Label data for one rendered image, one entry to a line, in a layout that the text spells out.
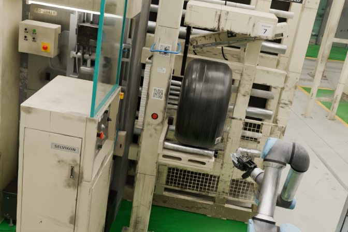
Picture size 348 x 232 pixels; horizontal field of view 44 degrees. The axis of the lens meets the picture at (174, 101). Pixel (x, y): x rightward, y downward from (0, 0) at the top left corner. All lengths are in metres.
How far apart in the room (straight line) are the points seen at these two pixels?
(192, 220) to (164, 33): 1.73
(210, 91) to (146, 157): 0.70
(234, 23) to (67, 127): 1.32
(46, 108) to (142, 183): 1.09
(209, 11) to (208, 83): 0.54
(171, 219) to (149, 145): 0.98
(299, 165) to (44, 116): 1.30
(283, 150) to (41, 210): 1.33
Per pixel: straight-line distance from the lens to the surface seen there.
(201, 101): 2.60
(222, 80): 2.66
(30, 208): 2.58
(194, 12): 2.93
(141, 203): 3.19
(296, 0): 3.28
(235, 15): 2.93
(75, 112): 2.26
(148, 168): 3.03
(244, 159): 2.57
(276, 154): 2.23
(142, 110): 2.87
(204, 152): 2.85
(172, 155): 2.85
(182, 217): 3.79
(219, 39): 3.10
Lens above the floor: 2.15
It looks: 20 degrees down
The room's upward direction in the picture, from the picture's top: 9 degrees clockwise
